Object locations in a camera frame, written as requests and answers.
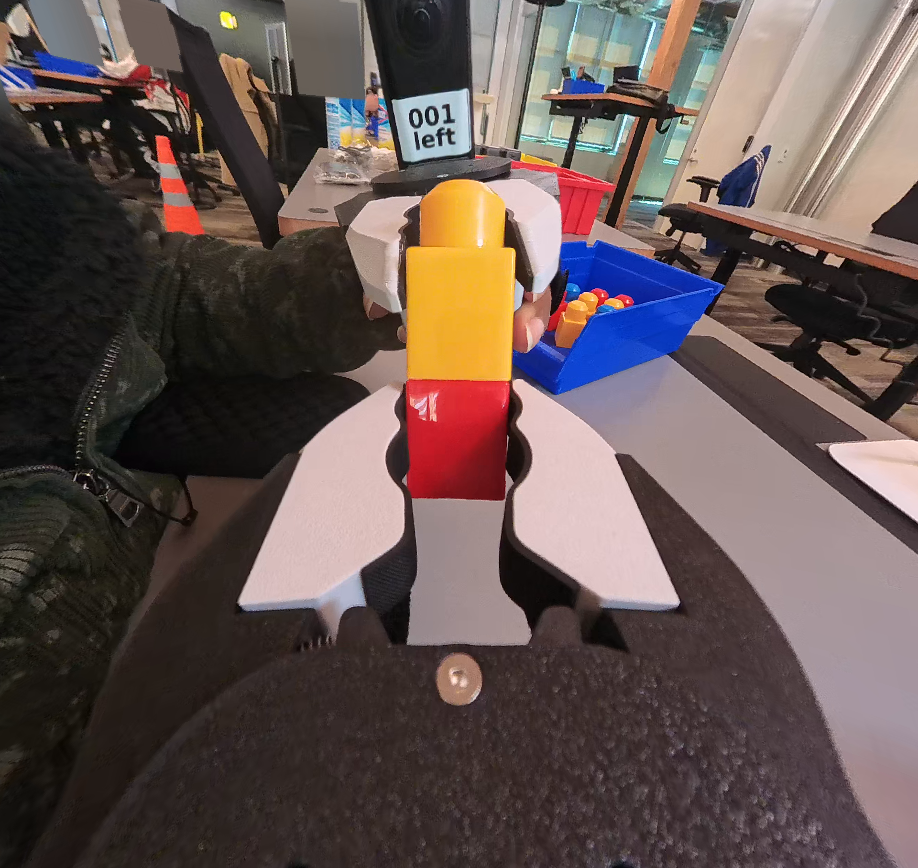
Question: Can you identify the pack of labelled bottles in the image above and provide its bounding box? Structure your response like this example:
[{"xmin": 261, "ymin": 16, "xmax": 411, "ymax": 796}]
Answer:
[{"xmin": 324, "ymin": 95, "xmax": 394, "ymax": 150}]

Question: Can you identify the blue jacket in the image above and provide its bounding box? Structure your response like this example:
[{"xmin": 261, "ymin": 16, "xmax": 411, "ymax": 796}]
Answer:
[{"xmin": 716, "ymin": 143, "xmax": 773, "ymax": 210}]

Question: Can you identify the orange traffic cone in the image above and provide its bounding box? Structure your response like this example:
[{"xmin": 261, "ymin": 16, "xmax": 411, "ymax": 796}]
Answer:
[{"xmin": 153, "ymin": 135, "xmax": 207, "ymax": 236}]

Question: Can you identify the standing desk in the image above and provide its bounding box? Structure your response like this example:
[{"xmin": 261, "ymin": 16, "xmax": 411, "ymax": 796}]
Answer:
[{"xmin": 540, "ymin": 88, "xmax": 701, "ymax": 232}]

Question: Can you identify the black display screen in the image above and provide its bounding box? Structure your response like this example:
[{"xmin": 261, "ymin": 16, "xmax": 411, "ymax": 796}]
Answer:
[{"xmin": 203, "ymin": 0, "xmax": 286, "ymax": 94}]

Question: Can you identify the wooden post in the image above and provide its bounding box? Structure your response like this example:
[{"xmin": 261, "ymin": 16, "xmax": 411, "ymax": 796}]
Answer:
[{"xmin": 601, "ymin": 0, "xmax": 720, "ymax": 232}]

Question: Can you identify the red mega block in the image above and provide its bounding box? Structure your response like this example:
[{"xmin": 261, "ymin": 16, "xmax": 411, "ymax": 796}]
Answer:
[{"xmin": 404, "ymin": 379, "xmax": 512, "ymax": 502}]

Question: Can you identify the tan coat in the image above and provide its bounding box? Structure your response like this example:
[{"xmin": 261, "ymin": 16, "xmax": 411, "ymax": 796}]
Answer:
[{"xmin": 217, "ymin": 52, "xmax": 279, "ymax": 191}]

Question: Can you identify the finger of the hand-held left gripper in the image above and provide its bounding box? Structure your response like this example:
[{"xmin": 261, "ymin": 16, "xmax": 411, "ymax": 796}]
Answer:
[
  {"xmin": 346, "ymin": 195, "xmax": 424, "ymax": 325},
  {"xmin": 501, "ymin": 178, "xmax": 565, "ymax": 295}
]

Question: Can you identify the pile of mega blocks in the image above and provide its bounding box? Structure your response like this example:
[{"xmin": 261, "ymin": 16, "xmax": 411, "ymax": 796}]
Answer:
[{"xmin": 552, "ymin": 281, "xmax": 635, "ymax": 351}]

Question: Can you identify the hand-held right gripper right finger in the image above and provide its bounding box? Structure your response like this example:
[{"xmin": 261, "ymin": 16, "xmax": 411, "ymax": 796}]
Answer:
[{"xmin": 502, "ymin": 379, "xmax": 681, "ymax": 612}]

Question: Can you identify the black bag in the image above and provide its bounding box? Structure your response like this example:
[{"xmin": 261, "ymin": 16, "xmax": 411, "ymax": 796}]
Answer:
[{"xmin": 606, "ymin": 79, "xmax": 678, "ymax": 133}]

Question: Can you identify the yellow mega block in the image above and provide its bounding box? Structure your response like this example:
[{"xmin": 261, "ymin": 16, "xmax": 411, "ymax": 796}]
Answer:
[{"xmin": 404, "ymin": 179, "xmax": 519, "ymax": 383}]

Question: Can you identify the black office chair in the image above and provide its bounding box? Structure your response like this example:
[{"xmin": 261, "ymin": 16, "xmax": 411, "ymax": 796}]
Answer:
[
  {"xmin": 168, "ymin": 11, "xmax": 288, "ymax": 251},
  {"xmin": 655, "ymin": 174, "xmax": 724, "ymax": 271},
  {"xmin": 759, "ymin": 281, "xmax": 906, "ymax": 404}
]

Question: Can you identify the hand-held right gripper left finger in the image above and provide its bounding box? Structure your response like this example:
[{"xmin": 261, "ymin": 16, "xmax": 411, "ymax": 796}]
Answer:
[{"xmin": 237, "ymin": 380, "xmax": 418, "ymax": 625}]

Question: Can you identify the red plastic bin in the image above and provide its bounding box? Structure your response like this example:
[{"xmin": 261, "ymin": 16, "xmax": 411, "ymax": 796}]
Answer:
[{"xmin": 511, "ymin": 156, "xmax": 618, "ymax": 235}]

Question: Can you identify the clear plastic bag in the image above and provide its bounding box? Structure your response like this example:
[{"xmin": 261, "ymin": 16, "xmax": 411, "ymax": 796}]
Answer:
[{"xmin": 313, "ymin": 145, "xmax": 394, "ymax": 186}]

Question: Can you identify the green fleece jacket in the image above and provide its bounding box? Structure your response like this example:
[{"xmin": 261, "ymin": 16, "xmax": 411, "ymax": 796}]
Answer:
[{"xmin": 0, "ymin": 118, "xmax": 198, "ymax": 868}]

